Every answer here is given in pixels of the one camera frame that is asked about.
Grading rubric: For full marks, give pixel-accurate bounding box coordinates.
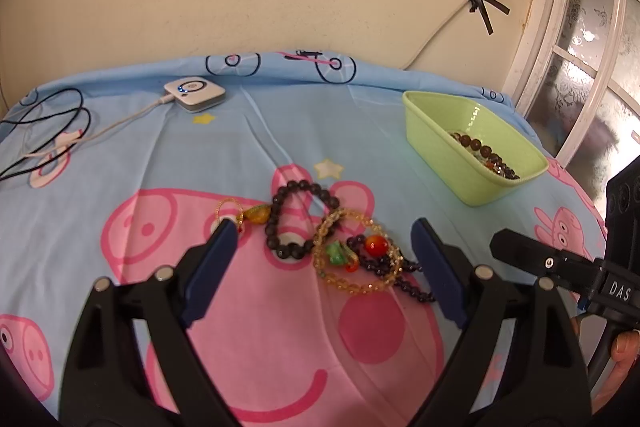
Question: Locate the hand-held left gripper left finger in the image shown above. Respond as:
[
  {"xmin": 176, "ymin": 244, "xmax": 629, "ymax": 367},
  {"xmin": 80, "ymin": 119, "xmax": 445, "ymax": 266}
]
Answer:
[{"xmin": 59, "ymin": 217, "xmax": 240, "ymax": 427}]

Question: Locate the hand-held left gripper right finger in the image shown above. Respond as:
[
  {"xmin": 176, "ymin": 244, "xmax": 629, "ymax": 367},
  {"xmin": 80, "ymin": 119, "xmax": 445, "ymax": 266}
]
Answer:
[{"xmin": 410, "ymin": 217, "xmax": 593, "ymax": 427}]

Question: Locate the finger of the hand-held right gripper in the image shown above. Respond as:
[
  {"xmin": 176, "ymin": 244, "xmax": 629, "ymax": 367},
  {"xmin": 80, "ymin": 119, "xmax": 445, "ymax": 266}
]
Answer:
[{"xmin": 489, "ymin": 228, "xmax": 603, "ymax": 304}]

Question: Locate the dark purple bead strand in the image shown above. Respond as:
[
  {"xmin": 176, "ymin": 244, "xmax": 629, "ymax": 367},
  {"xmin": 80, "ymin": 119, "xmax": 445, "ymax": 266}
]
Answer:
[{"xmin": 347, "ymin": 234, "xmax": 437, "ymax": 305}]

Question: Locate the amber pendant with gold loop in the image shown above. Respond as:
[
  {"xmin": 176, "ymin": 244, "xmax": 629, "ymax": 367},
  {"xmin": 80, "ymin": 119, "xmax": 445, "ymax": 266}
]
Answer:
[{"xmin": 214, "ymin": 198, "xmax": 273, "ymax": 235}]

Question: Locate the dark round bead bracelet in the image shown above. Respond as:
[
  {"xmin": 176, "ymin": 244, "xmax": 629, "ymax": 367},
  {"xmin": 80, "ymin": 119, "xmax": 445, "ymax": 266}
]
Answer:
[{"xmin": 264, "ymin": 179, "xmax": 342, "ymax": 261}]

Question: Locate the light green plastic basin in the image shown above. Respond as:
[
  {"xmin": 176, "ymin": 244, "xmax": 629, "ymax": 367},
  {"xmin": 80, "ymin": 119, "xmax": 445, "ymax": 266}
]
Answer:
[{"xmin": 403, "ymin": 90, "xmax": 550, "ymax": 208}]

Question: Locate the yellow crystal bead bracelet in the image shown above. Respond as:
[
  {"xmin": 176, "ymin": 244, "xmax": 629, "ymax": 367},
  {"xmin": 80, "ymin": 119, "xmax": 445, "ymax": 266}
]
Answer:
[{"xmin": 311, "ymin": 207, "xmax": 405, "ymax": 295}]

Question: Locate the brown bead bracelet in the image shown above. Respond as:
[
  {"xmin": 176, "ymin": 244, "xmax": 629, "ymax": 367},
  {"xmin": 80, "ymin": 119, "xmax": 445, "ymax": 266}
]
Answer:
[{"xmin": 448, "ymin": 131, "xmax": 521, "ymax": 181}]

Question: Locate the person's right hand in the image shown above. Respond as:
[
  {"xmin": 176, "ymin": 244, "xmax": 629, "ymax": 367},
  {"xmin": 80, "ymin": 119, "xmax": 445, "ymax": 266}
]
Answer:
[{"xmin": 591, "ymin": 330, "xmax": 640, "ymax": 418}]

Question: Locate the blue cartoon pig bedsheet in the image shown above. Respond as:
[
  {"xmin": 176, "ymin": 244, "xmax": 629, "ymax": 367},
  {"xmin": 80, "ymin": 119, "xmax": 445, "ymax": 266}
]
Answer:
[{"xmin": 0, "ymin": 51, "xmax": 608, "ymax": 427}]

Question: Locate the small white square device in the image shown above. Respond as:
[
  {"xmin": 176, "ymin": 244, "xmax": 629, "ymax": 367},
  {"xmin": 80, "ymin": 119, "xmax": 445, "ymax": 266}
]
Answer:
[{"xmin": 164, "ymin": 77, "xmax": 227, "ymax": 114}]

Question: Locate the white framed frosted window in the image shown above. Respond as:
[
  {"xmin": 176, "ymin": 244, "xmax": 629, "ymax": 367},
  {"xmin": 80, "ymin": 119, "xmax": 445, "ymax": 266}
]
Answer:
[{"xmin": 500, "ymin": 0, "xmax": 640, "ymax": 202}]

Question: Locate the white device cable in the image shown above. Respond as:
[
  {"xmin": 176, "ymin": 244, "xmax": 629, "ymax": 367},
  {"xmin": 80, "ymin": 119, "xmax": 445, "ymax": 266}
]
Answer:
[{"xmin": 20, "ymin": 94, "xmax": 173, "ymax": 158}]

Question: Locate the thin black cable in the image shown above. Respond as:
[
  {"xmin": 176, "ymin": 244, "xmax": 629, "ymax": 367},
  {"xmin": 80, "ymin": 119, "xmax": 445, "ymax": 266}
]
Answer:
[{"xmin": 0, "ymin": 87, "xmax": 93, "ymax": 180}]

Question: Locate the white wall cable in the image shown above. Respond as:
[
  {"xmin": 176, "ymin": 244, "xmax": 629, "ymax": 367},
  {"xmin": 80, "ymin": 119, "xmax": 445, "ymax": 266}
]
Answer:
[{"xmin": 400, "ymin": 0, "xmax": 486, "ymax": 72}]

